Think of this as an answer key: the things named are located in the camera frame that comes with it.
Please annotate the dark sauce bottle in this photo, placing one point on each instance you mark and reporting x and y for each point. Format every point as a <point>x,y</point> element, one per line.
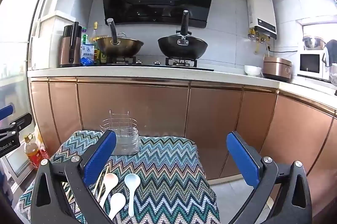
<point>100,56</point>

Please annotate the white water heater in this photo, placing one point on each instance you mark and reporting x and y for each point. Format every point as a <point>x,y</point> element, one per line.
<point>262,13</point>

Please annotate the light blue ceramic spoon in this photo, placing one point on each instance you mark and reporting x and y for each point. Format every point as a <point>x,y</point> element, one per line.
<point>130,181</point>

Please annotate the copper electric kettle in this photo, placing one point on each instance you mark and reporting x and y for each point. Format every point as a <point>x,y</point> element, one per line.
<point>69,50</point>

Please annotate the zigzag knitted cloth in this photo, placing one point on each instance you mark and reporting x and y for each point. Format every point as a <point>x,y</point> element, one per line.
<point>163,168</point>

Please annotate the brass water valves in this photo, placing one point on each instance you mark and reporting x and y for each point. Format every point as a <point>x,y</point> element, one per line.
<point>256,38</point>

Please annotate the yellow cap bottle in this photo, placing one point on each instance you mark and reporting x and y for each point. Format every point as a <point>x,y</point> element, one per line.
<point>95,31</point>

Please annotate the copper rice cooker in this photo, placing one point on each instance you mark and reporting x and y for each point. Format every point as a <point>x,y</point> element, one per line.
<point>277,68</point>

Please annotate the black gas stove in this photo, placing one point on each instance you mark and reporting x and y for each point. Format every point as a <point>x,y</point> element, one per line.
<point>155,63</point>

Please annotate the green cap bottle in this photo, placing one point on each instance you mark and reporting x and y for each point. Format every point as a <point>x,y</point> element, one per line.
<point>84,36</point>

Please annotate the black wok with lid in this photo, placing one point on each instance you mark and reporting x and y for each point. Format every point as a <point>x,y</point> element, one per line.
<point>181,51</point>

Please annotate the blue white salt bag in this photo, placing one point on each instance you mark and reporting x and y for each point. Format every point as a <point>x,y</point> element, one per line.
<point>87,54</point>

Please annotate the dark hanging cloth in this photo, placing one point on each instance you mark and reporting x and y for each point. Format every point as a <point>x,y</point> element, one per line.
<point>331,51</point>

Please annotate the white ceramic spoon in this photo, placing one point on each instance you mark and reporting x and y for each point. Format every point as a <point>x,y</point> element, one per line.
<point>117,199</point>
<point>110,178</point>

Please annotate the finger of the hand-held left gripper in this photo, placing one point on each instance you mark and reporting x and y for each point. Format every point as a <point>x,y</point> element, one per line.
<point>22,120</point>
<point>6,110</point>

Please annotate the brass wok with lid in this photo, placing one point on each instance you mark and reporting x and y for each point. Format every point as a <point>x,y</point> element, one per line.
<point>121,47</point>

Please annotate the oil bottle with red label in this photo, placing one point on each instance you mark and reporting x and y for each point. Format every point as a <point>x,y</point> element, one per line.
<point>33,154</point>

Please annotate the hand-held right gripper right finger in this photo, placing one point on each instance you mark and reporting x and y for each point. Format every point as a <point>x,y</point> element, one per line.
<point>242,155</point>

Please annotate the white microwave oven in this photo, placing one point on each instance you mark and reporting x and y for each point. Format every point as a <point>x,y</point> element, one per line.
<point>312,64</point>

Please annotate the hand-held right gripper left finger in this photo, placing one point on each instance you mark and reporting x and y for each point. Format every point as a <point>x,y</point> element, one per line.
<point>101,152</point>

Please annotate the white kitchen countertop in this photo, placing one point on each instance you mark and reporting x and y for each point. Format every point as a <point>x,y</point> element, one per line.
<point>223,79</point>

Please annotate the glass sliding door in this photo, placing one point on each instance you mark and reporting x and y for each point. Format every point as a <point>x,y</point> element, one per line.
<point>15,29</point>

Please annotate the white bowl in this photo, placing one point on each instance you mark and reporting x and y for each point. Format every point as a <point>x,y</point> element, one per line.
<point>252,70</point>

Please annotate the steel mixing bowl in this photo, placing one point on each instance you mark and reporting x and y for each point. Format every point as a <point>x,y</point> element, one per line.
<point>313,43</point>

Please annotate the clear plastic utensil holder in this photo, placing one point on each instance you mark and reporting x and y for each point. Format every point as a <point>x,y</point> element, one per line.
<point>126,143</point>

